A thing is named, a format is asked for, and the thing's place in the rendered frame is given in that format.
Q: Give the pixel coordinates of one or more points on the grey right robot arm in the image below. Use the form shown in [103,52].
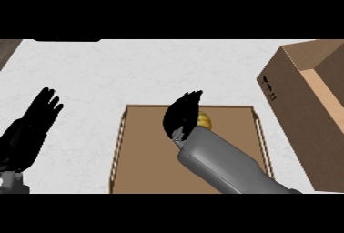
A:
[224,164]

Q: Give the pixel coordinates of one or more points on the black flat object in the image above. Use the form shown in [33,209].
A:
[67,40]

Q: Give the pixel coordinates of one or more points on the brown wooden tray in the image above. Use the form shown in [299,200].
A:
[153,157]

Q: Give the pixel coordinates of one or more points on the brown cardboard box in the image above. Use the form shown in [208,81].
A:
[305,115]

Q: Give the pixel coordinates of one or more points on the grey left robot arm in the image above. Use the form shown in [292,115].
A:
[13,182]

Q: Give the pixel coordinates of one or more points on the yellow squash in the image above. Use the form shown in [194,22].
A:
[206,120]

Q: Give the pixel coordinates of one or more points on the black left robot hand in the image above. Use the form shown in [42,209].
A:
[32,130]

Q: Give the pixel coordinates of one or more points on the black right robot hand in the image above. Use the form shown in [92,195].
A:
[181,116]

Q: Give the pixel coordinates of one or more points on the brown wooden panel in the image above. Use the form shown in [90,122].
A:
[8,50]

